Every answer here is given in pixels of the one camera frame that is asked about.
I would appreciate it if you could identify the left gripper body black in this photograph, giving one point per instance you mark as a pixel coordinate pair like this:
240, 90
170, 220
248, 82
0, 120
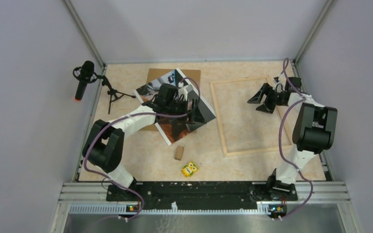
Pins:
177, 108

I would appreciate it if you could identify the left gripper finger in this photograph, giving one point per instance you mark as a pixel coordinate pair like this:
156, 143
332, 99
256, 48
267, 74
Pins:
179, 122
196, 118

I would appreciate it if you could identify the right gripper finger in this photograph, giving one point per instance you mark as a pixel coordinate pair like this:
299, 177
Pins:
263, 91
269, 103

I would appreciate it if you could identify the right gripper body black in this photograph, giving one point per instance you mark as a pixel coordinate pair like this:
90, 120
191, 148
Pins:
279, 96

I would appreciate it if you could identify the printed photo sheet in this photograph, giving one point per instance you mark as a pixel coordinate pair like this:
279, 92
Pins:
147, 91

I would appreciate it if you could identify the light wooden picture frame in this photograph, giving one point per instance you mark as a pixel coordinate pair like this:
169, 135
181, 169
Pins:
244, 130

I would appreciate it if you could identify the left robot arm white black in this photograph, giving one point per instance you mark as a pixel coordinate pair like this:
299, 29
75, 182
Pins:
104, 146

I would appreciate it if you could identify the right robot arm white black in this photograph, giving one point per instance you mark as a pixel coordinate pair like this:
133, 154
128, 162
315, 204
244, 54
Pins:
314, 130

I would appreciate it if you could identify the small wooden block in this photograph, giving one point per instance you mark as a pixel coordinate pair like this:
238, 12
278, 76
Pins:
179, 153

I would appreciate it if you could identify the brown cardboard backing board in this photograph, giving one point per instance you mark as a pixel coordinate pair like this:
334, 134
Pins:
155, 73

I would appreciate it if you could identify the yellow owl toy block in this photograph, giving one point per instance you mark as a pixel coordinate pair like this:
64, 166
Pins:
189, 169

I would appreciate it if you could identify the black microphone on tripod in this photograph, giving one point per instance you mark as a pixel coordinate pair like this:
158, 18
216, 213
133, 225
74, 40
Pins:
86, 74

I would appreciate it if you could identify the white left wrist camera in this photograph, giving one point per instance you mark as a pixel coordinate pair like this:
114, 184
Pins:
184, 91

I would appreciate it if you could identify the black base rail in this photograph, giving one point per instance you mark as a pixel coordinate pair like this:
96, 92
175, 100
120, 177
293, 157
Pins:
198, 195

